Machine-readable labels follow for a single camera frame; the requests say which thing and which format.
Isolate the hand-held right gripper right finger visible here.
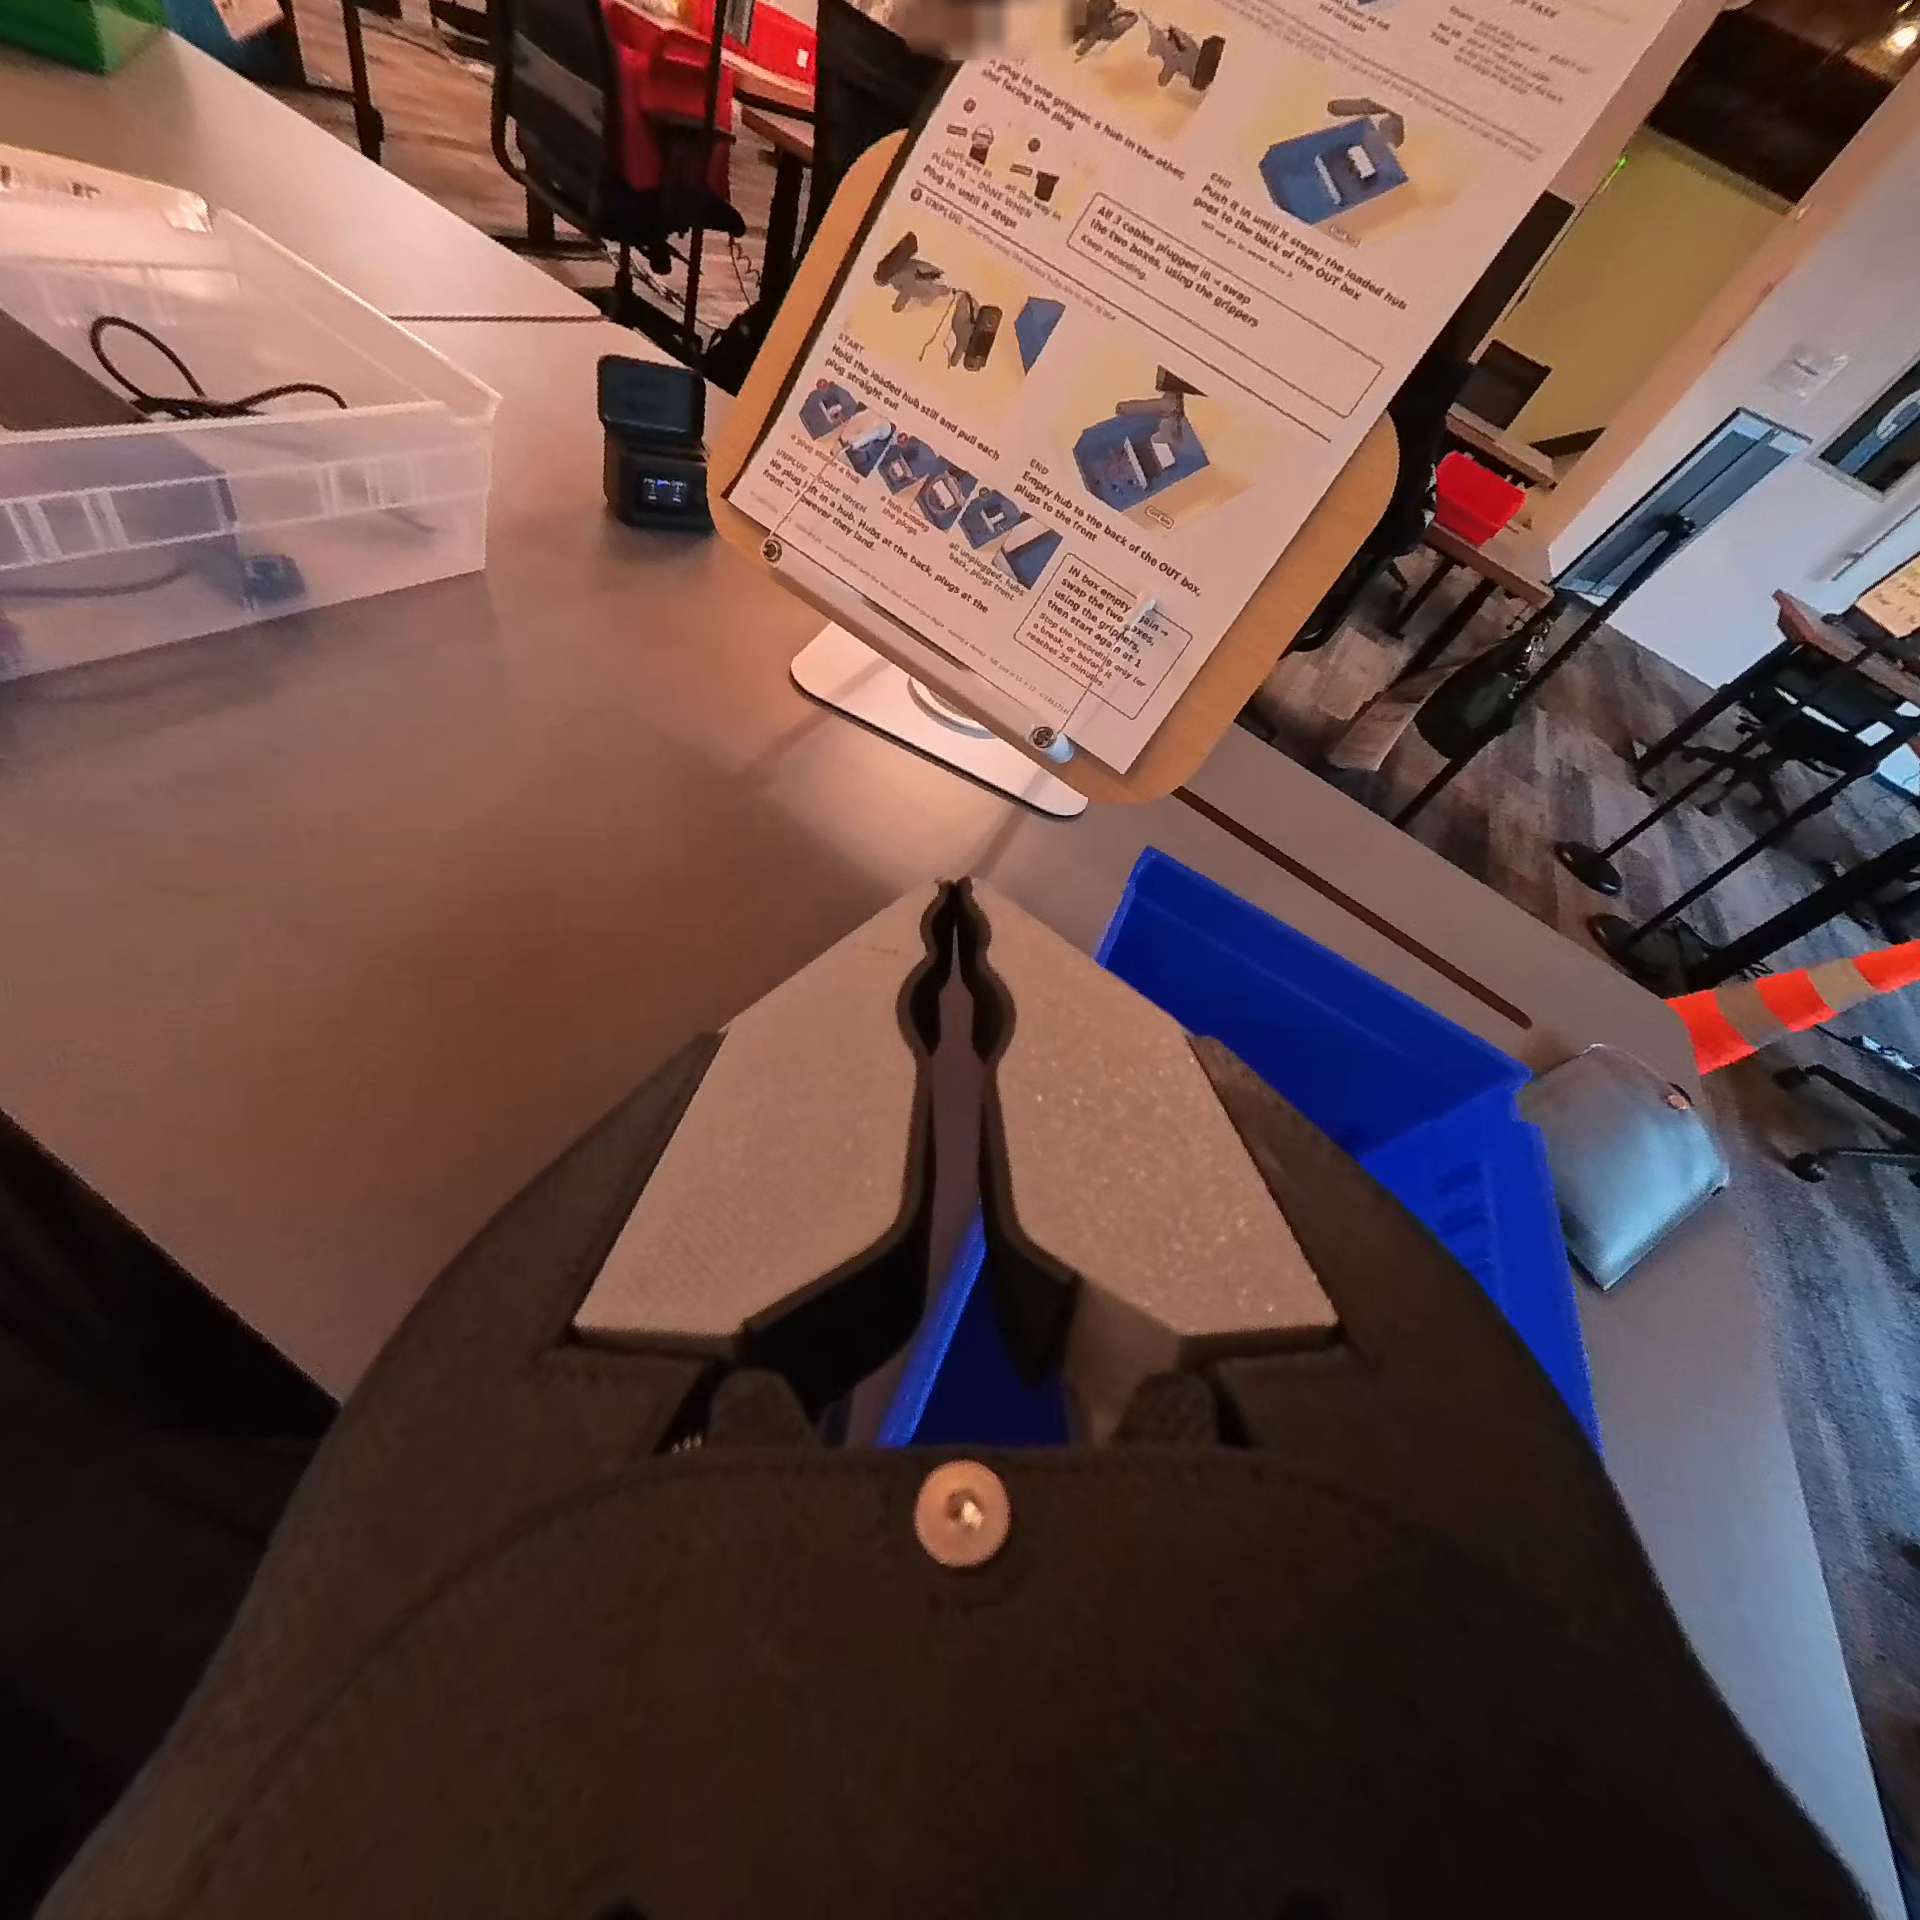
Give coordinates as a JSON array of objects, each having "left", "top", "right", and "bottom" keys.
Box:
[{"left": 955, "top": 875, "right": 1344, "bottom": 1390}]

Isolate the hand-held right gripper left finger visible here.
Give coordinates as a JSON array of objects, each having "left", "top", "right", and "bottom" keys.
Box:
[{"left": 572, "top": 875, "right": 946, "bottom": 1425}]

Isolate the blue plastic bin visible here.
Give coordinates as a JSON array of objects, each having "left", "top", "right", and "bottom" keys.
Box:
[{"left": 877, "top": 848, "right": 1599, "bottom": 1458}]

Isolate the clear plastic bin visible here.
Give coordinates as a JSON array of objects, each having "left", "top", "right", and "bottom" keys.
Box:
[{"left": 0, "top": 143, "right": 501, "bottom": 686}]

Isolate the white stand base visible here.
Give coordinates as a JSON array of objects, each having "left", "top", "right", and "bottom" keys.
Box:
[{"left": 791, "top": 623, "right": 1087, "bottom": 819}]

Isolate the orange traffic cone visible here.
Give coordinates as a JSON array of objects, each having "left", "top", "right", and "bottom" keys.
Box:
[{"left": 1667, "top": 943, "right": 1920, "bottom": 1074}]

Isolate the person's dark clothed body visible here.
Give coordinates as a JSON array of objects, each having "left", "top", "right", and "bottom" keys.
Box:
[{"left": 0, "top": 1111, "right": 339, "bottom": 1864}]

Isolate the small red bin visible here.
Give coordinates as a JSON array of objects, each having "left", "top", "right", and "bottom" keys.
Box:
[{"left": 1431, "top": 450, "right": 1529, "bottom": 546}]

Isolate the printed instruction sheet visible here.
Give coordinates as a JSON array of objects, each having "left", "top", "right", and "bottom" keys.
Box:
[{"left": 727, "top": 0, "right": 1689, "bottom": 767}]

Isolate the grey panel on stand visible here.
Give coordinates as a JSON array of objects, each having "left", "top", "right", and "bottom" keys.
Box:
[{"left": 1396, "top": 408, "right": 1811, "bottom": 828}]

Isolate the black office chair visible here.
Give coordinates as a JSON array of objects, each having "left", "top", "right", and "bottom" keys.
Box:
[{"left": 490, "top": 0, "right": 751, "bottom": 264}]

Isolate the red plastic bin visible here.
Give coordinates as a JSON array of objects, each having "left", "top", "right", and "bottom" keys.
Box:
[{"left": 599, "top": 0, "right": 820, "bottom": 196}]

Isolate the green cardboard box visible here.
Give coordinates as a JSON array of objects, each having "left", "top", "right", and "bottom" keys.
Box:
[{"left": 0, "top": 0, "right": 171, "bottom": 78}]

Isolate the dark wall picture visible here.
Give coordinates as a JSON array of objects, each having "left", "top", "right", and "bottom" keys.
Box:
[{"left": 1813, "top": 359, "right": 1920, "bottom": 496}]

